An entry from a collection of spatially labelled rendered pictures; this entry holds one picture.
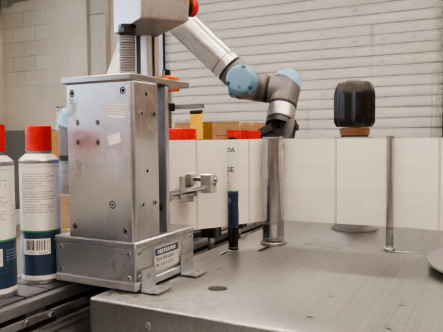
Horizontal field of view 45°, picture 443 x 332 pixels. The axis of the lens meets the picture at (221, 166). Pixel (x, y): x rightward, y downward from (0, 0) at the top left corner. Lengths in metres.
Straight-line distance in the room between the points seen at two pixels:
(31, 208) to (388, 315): 0.45
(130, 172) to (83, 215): 0.09
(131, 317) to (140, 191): 0.15
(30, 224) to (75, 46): 6.58
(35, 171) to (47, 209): 0.05
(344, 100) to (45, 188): 0.61
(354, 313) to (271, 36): 5.23
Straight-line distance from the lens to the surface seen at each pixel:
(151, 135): 0.66
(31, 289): 0.72
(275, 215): 0.92
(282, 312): 0.59
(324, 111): 5.48
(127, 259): 0.66
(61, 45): 7.42
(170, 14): 1.03
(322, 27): 5.59
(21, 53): 7.90
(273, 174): 0.91
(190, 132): 1.02
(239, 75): 1.32
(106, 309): 0.65
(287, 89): 1.45
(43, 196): 0.72
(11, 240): 0.68
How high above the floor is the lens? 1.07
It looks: 3 degrees down
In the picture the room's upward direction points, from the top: 1 degrees counter-clockwise
